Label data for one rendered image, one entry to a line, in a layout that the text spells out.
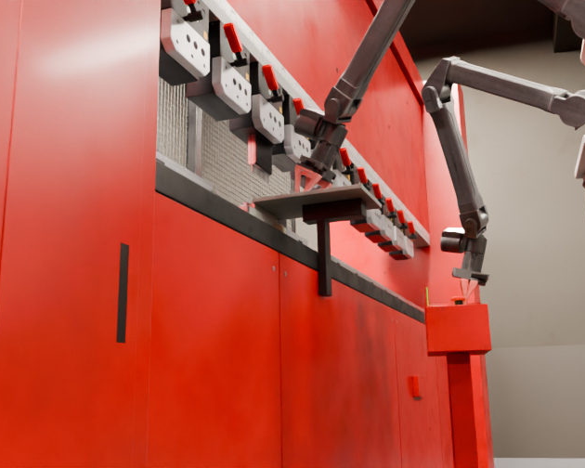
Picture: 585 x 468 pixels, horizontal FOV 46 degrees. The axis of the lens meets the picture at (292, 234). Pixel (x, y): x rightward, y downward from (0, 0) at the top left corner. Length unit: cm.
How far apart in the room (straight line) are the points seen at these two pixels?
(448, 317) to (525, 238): 370
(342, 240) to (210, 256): 283
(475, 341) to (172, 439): 106
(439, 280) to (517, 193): 203
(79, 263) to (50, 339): 8
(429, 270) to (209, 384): 276
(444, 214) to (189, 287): 286
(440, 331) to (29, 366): 139
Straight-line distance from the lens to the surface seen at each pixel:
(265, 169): 172
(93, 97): 72
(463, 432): 193
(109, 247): 70
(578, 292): 547
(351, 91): 162
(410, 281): 375
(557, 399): 540
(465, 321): 187
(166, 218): 99
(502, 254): 551
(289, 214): 170
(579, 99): 183
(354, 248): 387
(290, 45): 196
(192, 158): 298
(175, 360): 99
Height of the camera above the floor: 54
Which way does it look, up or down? 14 degrees up
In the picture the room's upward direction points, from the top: 1 degrees counter-clockwise
